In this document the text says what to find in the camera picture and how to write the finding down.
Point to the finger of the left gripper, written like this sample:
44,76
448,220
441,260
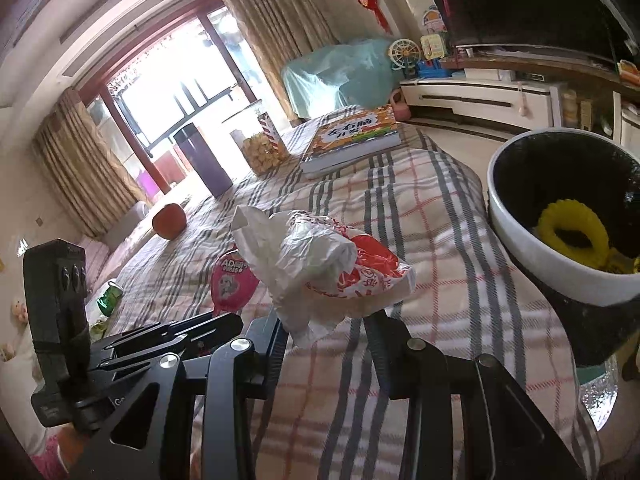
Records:
211,332
179,337

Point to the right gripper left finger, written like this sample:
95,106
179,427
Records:
269,339

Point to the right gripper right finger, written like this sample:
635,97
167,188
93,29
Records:
388,339

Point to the white red bag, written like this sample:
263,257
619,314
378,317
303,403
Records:
318,270

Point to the yellow plastic bag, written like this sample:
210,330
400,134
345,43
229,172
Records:
576,232

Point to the black white trash bin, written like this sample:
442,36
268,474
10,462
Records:
598,310

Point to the pink round snack pack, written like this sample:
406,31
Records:
232,284

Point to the green crumpled wrapper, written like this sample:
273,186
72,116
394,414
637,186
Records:
109,297

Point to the plaid checkered tablecloth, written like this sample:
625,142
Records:
438,267

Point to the purple thermos bottle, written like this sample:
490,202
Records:
203,160

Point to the left beige curtain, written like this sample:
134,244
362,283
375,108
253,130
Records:
92,185

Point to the beige curtain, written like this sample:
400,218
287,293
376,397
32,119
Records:
92,185
279,31

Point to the clear jar with cookies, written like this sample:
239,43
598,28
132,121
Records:
258,140

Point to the colourful children book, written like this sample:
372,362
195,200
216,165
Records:
347,135

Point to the white tv cabinet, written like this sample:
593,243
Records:
502,102

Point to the teal covered furniture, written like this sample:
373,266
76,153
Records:
359,73

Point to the toy ferris wheel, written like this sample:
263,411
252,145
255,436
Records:
404,55

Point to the toy telephone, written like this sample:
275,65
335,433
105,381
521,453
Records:
433,46

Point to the right beige curtain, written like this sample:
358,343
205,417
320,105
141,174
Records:
279,31

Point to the black television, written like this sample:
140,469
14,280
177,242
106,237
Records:
607,30

